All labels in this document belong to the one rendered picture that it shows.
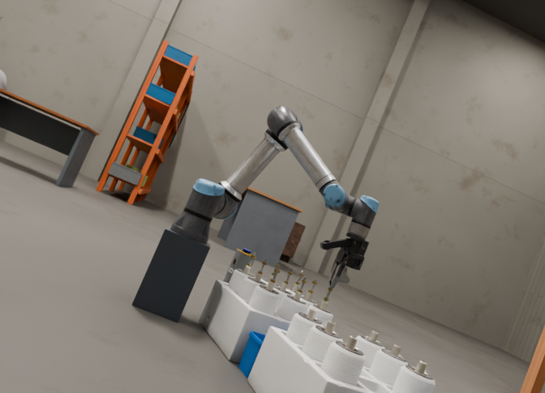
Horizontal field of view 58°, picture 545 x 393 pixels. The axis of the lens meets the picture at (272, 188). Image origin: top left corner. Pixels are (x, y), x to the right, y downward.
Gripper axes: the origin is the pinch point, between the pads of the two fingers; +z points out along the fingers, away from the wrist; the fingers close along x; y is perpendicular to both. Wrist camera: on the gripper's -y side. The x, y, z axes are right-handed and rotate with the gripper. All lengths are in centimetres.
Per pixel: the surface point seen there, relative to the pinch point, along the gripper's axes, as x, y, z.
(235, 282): 12.5, -31.5, 14.3
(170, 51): 555, -179, -193
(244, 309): -12.1, -28.4, 18.6
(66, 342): -51, -73, 35
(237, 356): -15.2, -25.1, 33.2
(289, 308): -7.3, -12.8, 13.1
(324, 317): -4.5, 1.2, 11.8
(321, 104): 819, 100, -290
